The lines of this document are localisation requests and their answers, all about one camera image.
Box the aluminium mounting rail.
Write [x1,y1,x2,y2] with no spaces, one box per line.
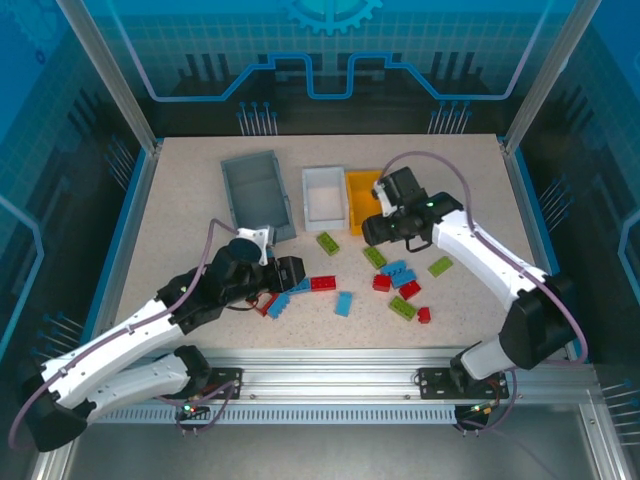
[197,347,599,406]

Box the yellow plastic bin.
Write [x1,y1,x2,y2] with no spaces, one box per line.
[345,169,389,237]

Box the aluminium frame post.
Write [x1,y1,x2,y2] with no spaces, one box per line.
[502,0,604,154]
[54,0,164,154]

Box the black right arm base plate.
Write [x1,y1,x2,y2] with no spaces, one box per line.
[416,366,517,401]

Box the slotted grey cable duct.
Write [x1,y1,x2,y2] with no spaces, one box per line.
[92,403,464,427]

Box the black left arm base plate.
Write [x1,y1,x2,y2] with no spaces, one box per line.
[152,367,245,401]

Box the red lego window frame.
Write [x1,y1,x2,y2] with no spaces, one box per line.
[252,293,280,317]

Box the grey plastic bin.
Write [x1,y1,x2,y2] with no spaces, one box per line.
[220,149,297,242]

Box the blue lego plate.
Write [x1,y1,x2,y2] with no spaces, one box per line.
[266,293,294,320]

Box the white plastic bin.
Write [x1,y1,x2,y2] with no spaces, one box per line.
[301,166,348,233]

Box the aluminium and blue side rail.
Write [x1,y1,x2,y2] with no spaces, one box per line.
[502,139,590,364]
[82,142,164,351]

